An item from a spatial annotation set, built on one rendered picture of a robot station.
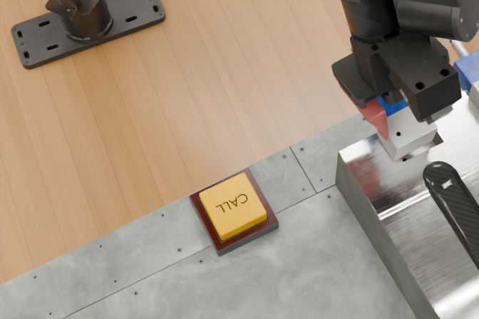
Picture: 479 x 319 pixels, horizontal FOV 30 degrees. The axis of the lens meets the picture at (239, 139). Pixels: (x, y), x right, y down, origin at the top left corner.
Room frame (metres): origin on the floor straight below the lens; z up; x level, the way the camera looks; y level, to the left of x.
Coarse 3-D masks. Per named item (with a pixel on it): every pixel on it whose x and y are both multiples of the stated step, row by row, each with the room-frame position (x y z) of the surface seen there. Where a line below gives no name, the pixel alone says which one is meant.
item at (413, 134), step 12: (384, 108) 0.44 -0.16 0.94; (396, 108) 0.44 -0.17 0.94; (408, 108) 0.43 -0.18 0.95; (396, 120) 0.42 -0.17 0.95; (408, 120) 0.42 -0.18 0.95; (396, 132) 0.41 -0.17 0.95; (408, 132) 0.40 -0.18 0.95; (420, 132) 0.40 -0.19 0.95; (432, 132) 0.41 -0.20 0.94; (384, 144) 0.42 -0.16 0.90; (396, 144) 0.39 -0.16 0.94; (408, 144) 0.39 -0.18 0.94; (420, 144) 0.41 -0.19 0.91; (396, 156) 0.40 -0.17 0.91
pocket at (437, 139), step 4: (436, 132) 0.43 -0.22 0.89; (436, 136) 0.43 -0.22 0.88; (440, 136) 0.42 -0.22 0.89; (432, 140) 0.43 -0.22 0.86; (436, 140) 0.43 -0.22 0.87; (440, 140) 0.42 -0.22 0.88; (428, 144) 0.43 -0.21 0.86; (432, 144) 0.43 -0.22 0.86; (436, 144) 0.42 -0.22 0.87; (420, 148) 0.42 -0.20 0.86; (424, 148) 0.42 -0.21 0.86; (428, 148) 0.42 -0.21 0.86; (412, 152) 0.42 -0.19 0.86; (416, 152) 0.42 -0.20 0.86; (420, 152) 0.42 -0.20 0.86; (404, 156) 0.42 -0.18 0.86; (408, 156) 0.42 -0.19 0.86; (412, 156) 0.41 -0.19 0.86; (404, 160) 0.41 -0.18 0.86
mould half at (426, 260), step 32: (448, 128) 0.43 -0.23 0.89; (352, 160) 0.41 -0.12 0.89; (384, 160) 0.40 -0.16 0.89; (416, 160) 0.40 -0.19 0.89; (448, 160) 0.39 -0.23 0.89; (352, 192) 0.39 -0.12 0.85; (384, 192) 0.36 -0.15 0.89; (416, 192) 0.36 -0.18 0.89; (384, 224) 0.33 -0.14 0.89; (416, 224) 0.32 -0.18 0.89; (448, 224) 0.32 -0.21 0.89; (384, 256) 0.31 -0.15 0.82; (416, 256) 0.29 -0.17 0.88; (448, 256) 0.29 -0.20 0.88; (416, 288) 0.26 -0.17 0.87; (448, 288) 0.25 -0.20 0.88
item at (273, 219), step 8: (248, 168) 0.44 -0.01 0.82; (232, 176) 0.44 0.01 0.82; (248, 176) 0.43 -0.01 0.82; (216, 184) 0.43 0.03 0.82; (256, 184) 0.42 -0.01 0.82; (256, 192) 0.41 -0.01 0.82; (192, 200) 0.41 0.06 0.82; (264, 200) 0.40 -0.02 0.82; (200, 208) 0.40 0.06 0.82; (264, 208) 0.39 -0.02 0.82; (200, 216) 0.39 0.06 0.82; (272, 216) 0.38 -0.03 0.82; (208, 224) 0.38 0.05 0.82; (264, 224) 0.37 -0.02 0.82; (208, 232) 0.37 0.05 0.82; (248, 232) 0.36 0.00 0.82; (256, 232) 0.36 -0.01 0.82; (216, 240) 0.36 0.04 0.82; (232, 240) 0.36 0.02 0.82; (224, 248) 0.35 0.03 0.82
